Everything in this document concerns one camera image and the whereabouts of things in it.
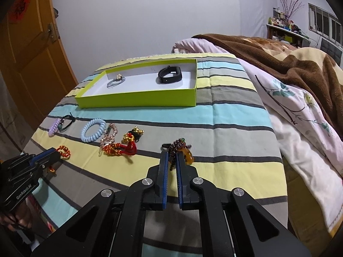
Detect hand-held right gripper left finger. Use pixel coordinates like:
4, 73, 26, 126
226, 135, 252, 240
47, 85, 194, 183
31, 151, 169, 257

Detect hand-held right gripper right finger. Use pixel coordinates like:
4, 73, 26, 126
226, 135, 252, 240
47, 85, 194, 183
175, 152, 313, 257

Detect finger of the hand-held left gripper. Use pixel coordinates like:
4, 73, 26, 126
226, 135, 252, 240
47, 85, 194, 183
28, 150, 61, 165
35, 153, 63, 170

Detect red orange bead bracelet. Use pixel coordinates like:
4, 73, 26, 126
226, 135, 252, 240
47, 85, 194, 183
48, 145, 72, 176

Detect purple coil hair tie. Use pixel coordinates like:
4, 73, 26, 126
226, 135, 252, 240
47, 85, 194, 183
48, 119, 62, 137

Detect red knotted cord bracelet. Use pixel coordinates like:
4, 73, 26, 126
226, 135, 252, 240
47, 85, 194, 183
103, 141, 138, 156

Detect light blue coil hair tie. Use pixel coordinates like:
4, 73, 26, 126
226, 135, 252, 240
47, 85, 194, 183
81, 118, 107, 143

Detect gold and black hair tie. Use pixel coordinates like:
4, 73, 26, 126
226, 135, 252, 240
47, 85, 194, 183
122, 127, 144, 143

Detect pink bead chain bracelet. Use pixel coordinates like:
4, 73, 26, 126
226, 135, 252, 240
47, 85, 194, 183
99, 123, 120, 157

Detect lime green cardboard box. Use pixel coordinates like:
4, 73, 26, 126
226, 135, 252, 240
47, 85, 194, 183
74, 58, 198, 109

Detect black wristband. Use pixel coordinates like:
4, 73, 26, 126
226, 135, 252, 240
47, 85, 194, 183
158, 66, 183, 84

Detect grey flower hair tie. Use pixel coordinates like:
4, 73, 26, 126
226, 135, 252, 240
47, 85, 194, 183
107, 75, 126, 88

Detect person's left hand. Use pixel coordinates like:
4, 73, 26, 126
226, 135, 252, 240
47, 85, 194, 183
0, 201, 33, 231

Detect colourful striped cloth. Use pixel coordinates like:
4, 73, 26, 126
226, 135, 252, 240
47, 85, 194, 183
27, 193, 58, 233

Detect striped bed sheet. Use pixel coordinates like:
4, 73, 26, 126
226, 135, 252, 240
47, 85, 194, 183
21, 54, 288, 257

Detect orange wooden door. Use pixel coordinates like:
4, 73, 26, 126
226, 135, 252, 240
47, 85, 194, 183
0, 0, 79, 134

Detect metal door lock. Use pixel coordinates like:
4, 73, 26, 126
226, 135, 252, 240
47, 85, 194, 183
47, 23, 58, 43

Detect pink floral quilt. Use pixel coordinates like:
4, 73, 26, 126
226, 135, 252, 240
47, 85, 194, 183
171, 38, 343, 239

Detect red door decoration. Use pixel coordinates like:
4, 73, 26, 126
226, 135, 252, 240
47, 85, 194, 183
7, 0, 35, 24

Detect brown fleece blanket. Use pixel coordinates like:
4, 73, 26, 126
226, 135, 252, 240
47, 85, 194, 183
191, 33, 343, 140

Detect shelf with bottles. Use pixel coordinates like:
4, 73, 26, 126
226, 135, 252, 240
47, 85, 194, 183
266, 7, 311, 49

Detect black chair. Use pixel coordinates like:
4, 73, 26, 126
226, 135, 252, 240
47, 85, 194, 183
320, 38, 343, 66

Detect vase with purple branches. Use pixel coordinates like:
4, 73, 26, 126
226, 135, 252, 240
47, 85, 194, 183
278, 0, 304, 24

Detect barred window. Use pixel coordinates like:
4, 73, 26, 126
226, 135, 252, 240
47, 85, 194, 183
308, 3, 343, 46

